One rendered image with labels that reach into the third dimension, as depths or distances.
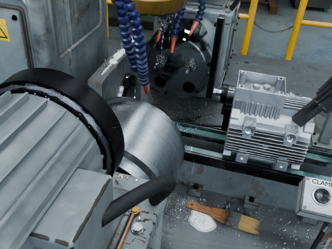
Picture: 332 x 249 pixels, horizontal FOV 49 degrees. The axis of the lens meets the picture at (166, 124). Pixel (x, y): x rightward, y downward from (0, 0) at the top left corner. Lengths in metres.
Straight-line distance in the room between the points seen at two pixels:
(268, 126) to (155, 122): 0.31
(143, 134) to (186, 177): 0.40
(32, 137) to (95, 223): 0.10
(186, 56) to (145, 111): 0.46
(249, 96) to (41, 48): 0.50
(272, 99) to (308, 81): 0.91
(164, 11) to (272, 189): 0.56
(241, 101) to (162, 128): 0.26
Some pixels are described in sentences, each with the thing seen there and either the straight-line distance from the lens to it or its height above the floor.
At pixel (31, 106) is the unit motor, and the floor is 1.35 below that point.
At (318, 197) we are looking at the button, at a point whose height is 1.07.
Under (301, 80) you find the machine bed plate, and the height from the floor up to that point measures 0.80.
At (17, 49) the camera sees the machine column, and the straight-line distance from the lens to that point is 0.90.
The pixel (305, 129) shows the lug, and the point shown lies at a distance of 0.93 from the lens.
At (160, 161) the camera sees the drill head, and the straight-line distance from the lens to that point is 0.69.
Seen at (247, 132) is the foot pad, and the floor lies 1.05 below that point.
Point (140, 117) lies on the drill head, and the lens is 0.72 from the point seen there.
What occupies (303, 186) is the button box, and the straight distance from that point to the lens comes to 0.78.
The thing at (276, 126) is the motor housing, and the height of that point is 1.06.
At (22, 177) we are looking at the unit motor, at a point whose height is 1.34.
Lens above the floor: 1.57
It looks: 36 degrees down
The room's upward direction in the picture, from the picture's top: 4 degrees clockwise
